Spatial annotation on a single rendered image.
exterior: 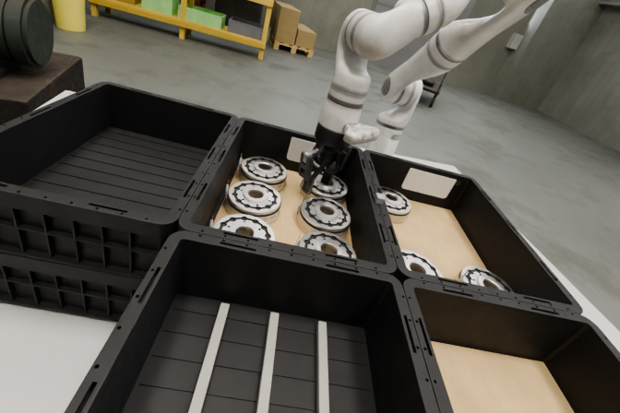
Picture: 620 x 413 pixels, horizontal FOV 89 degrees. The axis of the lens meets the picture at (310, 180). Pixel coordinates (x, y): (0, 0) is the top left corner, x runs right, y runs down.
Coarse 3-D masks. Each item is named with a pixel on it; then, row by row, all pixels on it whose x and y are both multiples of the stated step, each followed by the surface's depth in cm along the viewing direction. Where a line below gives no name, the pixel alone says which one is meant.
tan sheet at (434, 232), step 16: (416, 208) 80; (432, 208) 82; (400, 224) 72; (416, 224) 74; (432, 224) 75; (448, 224) 77; (400, 240) 67; (416, 240) 68; (432, 240) 70; (448, 240) 72; (464, 240) 73; (432, 256) 65; (448, 256) 66; (464, 256) 68; (448, 272) 62
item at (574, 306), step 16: (368, 160) 71; (400, 160) 77; (464, 176) 79; (480, 192) 74; (384, 208) 56; (496, 208) 69; (512, 224) 64; (400, 256) 46; (400, 272) 44; (416, 272) 44; (544, 272) 53; (464, 288) 44; (480, 288) 45; (560, 288) 50; (544, 304) 46; (560, 304) 47; (576, 304) 48
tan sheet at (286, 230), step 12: (288, 180) 74; (300, 180) 76; (288, 192) 70; (300, 192) 72; (288, 204) 67; (288, 216) 63; (276, 228) 59; (288, 228) 60; (300, 228) 61; (276, 240) 57; (288, 240) 57; (348, 240) 62
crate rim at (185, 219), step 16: (240, 128) 68; (272, 128) 73; (224, 144) 60; (208, 176) 50; (368, 176) 65; (368, 192) 60; (192, 208) 43; (192, 224) 40; (384, 224) 52; (240, 240) 40; (256, 240) 41; (384, 240) 49; (320, 256) 42; (336, 256) 43; (384, 256) 46; (384, 272) 42
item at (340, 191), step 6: (318, 174) 74; (336, 180) 75; (318, 186) 70; (342, 186) 73; (318, 192) 68; (324, 192) 69; (330, 192) 69; (336, 192) 70; (342, 192) 70; (330, 198) 68; (336, 198) 68
